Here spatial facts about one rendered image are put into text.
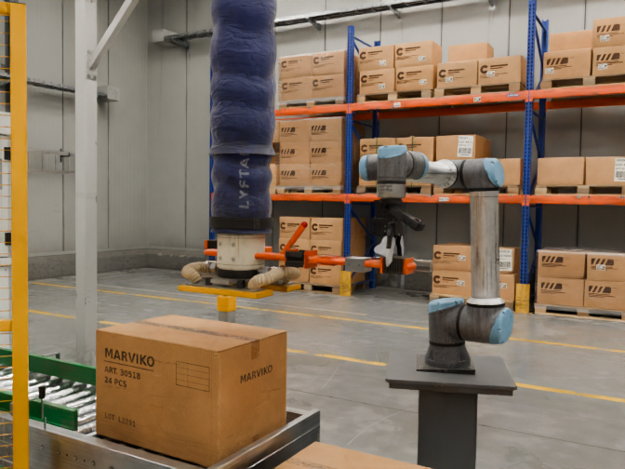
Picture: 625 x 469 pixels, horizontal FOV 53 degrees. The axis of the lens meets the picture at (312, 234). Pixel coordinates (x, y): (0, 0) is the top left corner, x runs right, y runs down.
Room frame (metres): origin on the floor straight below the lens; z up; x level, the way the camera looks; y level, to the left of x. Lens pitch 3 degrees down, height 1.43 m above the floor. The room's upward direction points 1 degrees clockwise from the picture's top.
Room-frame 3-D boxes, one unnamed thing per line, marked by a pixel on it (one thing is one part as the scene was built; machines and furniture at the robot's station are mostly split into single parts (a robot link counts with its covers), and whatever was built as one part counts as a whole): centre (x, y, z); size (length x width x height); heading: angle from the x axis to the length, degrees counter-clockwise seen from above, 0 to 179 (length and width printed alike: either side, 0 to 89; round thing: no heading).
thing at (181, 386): (2.34, 0.45, 0.75); 0.60 x 0.40 x 0.40; 59
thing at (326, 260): (2.26, 0.03, 1.25); 0.93 x 0.30 x 0.04; 61
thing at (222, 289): (2.16, 0.30, 1.14); 0.34 x 0.10 x 0.05; 61
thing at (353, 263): (2.02, -0.15, 1.24); 0.07 x 0.07 x 0.04; 61
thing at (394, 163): (1.98, -0.25, 1.56); 0.10 x 0.09 x 0.12; 141
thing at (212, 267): (2.25, 0.26, 1.18); 0.34 x 0.25 x 0.06; 61
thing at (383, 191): (1.97, -0.24, 1.47); 0.10 x 0.09 x 0.05; 150
